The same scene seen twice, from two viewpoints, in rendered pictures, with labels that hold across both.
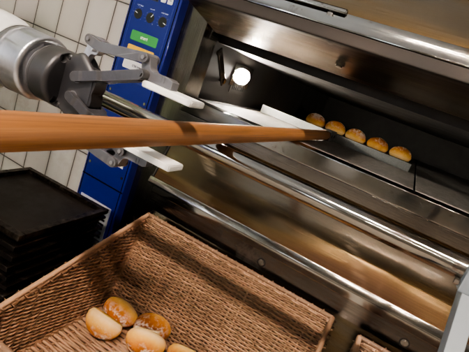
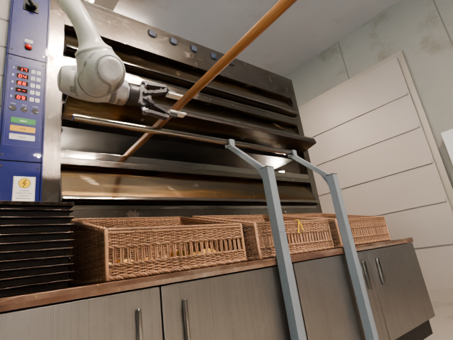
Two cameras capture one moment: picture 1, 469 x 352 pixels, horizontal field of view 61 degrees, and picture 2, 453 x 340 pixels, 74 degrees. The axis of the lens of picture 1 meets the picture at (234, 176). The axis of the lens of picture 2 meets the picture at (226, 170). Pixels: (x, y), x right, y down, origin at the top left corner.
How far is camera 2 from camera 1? 1.18 m
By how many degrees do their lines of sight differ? 67
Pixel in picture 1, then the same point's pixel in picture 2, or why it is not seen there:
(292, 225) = (147, 190)
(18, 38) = not seen: hidden behind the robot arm
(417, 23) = not seen: hidden behind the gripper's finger
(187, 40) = (51, 121)
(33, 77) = (135, 90)
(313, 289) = (167, 213)
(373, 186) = (167, 163)
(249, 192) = (121, 185)
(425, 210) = (185, 165)
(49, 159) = not seen: outside the picture
